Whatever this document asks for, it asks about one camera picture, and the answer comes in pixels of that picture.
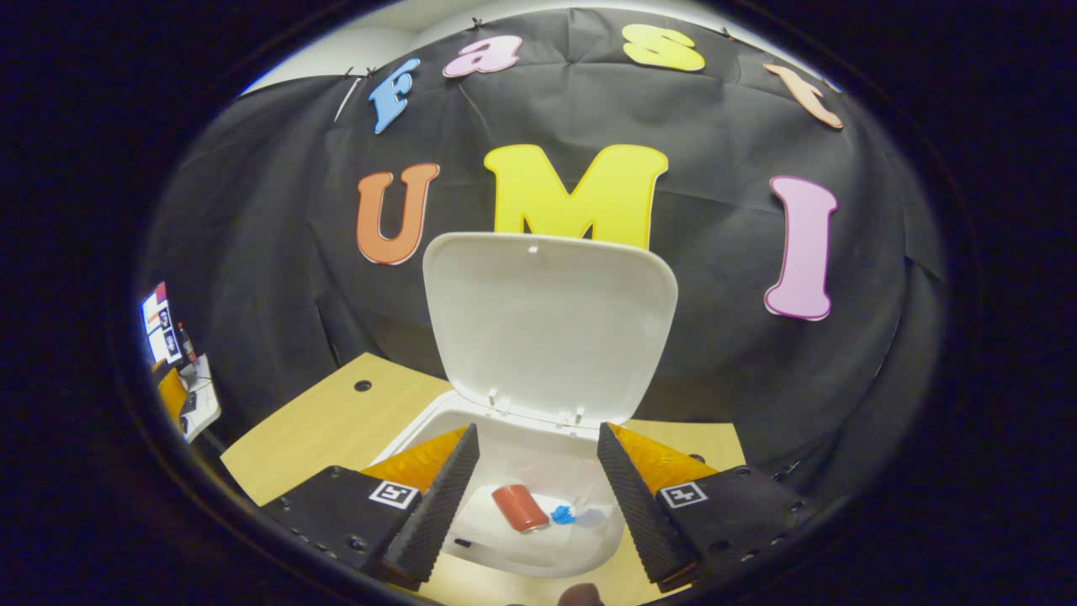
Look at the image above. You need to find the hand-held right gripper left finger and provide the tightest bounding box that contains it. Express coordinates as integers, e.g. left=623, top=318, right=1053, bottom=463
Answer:
left=261, top=423, right=480, bottom=592

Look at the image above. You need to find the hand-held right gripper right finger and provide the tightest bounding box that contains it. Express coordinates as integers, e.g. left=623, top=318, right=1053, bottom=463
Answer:
left=597, top=421, right=821, bottom=593

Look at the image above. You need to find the red pop can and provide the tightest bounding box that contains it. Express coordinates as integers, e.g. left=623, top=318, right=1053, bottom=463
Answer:
left=491, top=484, right=550, bottom=534

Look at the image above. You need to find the white desktop garbage bin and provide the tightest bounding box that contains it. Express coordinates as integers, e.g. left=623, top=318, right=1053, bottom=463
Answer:
left=366, top=232, right=679, bottom=580

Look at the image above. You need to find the wooden desktop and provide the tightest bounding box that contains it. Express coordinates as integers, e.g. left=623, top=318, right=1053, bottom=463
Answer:
left=220, top=352, right=747, bottom=606

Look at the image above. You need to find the black backdrop cloth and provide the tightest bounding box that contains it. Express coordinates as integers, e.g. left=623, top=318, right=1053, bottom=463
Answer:
left=139, top=8, right=943, bottom=506

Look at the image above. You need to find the computer monitor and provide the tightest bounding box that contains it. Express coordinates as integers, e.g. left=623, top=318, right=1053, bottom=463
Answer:
left=141, top=282, right=183, bottom=364

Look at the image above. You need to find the thin white rod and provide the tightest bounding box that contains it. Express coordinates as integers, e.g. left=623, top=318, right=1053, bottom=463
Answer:
left=334, top=77, right=363, bottom=124

